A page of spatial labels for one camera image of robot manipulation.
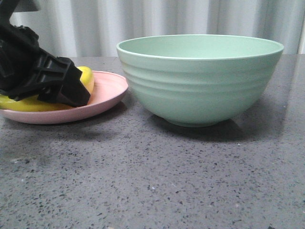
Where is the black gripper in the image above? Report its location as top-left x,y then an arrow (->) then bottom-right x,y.
0,0 -> 91,107

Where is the yellow banana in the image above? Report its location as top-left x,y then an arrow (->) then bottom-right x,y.
0,66 -> 95,112

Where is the pink plastic plate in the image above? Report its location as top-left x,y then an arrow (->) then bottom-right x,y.
0,71 -> 128,125

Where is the green plastic bowl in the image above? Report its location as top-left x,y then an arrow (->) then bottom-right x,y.
116,34 -> 284,127

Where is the white pleated curtain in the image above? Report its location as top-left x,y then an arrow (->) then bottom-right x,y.
10,0 -> 305,57

